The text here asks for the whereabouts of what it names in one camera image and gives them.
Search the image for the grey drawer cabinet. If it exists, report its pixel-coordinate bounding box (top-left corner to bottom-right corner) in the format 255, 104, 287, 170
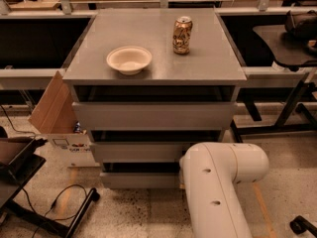
63, 9, 246, 174

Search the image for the grey top drawer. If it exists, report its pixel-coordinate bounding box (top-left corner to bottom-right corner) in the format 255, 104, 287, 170
72, 102, 237, 131

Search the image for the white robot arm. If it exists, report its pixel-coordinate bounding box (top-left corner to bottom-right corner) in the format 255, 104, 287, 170
179, 143, 268, 238

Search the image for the white paper bowl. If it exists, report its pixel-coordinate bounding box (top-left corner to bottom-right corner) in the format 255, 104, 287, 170
106, 46, 153, 75

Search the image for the black stand left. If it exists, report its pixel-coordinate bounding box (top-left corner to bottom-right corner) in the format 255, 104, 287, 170
0, 127, 100, 238

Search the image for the black caster bottom right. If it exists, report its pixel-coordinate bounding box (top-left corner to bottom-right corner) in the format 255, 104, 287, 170
289, 215, 317, 238

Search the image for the grey drawer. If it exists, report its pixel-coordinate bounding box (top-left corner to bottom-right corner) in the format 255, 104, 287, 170
72, 102, 237, 131
90, 142, 193, 163
100, 173, 179, 189

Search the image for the black table leg right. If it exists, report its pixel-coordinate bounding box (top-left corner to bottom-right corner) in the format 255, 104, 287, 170
231, 80, 317, 143

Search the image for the crushed gold soda can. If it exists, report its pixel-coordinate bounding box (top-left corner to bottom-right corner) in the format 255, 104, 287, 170
172, 16, 193, 55

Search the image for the black floor cable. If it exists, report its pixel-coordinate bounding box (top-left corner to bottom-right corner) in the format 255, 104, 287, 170
19, 183, 88, 238

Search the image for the cardboard box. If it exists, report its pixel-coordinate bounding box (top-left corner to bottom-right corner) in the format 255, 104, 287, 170
29, 72, 98, 168

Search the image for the grey middle drawer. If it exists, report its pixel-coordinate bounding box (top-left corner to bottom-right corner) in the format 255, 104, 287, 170
90, 142, 193, 163

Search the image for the grey bottom drawer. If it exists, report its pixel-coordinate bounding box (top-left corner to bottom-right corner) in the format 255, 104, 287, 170
100, 173, 179, 189

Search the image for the black chair right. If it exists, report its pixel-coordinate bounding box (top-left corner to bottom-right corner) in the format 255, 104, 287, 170
253, 10, 317, 71

